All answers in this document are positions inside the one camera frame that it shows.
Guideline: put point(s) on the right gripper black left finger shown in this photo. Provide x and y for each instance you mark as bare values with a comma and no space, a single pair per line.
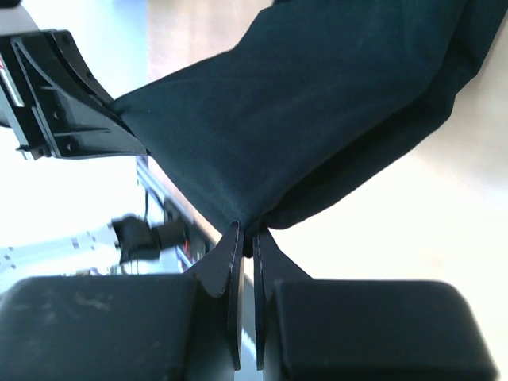
128,327

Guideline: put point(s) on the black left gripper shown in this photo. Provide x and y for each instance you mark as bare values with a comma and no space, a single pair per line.
54,104

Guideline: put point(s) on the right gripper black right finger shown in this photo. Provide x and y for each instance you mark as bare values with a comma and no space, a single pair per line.
322,329

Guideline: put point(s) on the black t shirt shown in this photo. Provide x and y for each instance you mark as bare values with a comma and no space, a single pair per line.
315,99

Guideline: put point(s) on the aluminium frame rail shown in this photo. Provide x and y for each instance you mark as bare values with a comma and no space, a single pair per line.
110,248

